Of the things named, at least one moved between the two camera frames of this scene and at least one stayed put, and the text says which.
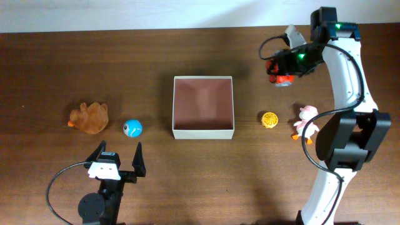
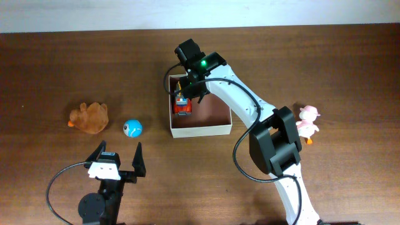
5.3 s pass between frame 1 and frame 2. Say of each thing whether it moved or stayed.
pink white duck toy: stayed
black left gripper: stayed
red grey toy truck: moved
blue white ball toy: stayed
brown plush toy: stayed
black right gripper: moved
